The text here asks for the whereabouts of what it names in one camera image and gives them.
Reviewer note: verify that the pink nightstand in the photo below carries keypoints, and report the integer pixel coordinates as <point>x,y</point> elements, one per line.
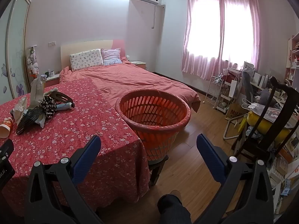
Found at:
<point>52,82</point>

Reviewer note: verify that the light blue tube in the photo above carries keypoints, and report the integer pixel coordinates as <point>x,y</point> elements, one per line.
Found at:
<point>64,106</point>

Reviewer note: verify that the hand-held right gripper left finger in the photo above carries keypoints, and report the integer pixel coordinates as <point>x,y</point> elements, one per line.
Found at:
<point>86,158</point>

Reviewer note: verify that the white air conditioner pipe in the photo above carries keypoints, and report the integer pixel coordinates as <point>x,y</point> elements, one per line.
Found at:
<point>153,16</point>

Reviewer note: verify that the white metal tube frame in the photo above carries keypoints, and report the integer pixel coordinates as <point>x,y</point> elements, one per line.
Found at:
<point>226,128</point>

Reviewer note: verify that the orange white paper cup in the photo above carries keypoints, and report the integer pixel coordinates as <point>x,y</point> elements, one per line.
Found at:
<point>5,127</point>

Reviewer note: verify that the wooden nightstand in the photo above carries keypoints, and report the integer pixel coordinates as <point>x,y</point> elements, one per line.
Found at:
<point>140,64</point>

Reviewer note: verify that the orange plastic basket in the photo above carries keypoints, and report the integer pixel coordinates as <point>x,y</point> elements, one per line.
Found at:
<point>151,130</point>

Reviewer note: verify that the yellow bag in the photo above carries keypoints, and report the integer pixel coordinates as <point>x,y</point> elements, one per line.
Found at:
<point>264,126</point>

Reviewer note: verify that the pink curtain panel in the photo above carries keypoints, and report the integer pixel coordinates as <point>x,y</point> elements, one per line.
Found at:
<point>253,28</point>
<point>205,63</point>

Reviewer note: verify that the grey cushion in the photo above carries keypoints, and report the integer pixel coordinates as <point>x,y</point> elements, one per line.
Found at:
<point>266,96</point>

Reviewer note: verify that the pink white bookshelf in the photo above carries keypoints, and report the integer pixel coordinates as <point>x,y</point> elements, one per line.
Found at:
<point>293,58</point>

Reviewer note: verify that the pile of books and boxes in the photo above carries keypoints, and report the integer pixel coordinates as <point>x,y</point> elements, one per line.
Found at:
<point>285,168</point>

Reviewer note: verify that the pink striped pillow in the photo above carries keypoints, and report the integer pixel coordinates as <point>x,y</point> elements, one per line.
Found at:
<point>112,56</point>

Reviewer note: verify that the white paper scrap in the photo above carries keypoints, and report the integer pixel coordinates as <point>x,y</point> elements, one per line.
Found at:
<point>41,121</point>

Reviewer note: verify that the white printed plastic bag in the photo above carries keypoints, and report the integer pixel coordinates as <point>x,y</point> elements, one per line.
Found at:
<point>261,109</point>

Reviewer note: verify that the white picture frame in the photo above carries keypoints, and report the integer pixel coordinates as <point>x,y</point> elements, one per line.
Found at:
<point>248,65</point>

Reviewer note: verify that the dark speckled bundle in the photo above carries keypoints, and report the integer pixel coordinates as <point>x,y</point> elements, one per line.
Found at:
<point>48,106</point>

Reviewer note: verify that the dark wooden chair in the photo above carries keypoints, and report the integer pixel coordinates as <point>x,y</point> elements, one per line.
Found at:
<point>283,112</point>

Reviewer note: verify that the flower print sliding wardrobe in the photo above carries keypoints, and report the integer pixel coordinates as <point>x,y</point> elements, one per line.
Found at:
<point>18,51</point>

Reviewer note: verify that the brown printed paper bag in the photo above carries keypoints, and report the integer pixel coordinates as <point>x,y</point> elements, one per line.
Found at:
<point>234,113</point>

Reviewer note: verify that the cluttered white desk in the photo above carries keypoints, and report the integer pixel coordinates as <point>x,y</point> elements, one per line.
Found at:
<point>261,87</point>

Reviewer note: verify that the person's leg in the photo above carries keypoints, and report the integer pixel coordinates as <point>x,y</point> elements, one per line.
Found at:
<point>172,210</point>

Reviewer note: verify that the hanging plush toys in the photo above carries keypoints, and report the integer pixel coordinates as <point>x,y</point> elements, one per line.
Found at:
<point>32,60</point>

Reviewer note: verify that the white tissue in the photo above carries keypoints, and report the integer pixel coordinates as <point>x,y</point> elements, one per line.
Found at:
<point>19,107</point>

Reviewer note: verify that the red floral tablecloth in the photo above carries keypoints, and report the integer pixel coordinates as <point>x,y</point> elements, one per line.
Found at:
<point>93,121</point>

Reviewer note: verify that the beige bed headboard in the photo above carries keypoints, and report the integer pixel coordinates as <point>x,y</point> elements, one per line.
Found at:
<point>81,46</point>

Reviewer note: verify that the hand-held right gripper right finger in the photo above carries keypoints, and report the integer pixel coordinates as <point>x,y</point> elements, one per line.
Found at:
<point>211,158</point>

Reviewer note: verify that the dark mug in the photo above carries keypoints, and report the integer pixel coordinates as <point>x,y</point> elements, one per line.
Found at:
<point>48,74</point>

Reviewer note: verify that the white paper bag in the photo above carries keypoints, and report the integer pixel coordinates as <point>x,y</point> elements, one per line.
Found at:
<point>234,88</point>

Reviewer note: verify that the white floral pillow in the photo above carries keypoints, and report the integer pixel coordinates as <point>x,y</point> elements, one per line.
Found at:
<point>86,59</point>

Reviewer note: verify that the dark wooden stool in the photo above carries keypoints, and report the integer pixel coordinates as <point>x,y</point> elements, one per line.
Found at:
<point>157,170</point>

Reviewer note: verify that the bed with pink duvet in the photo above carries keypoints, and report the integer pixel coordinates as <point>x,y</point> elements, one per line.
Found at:
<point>140,79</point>

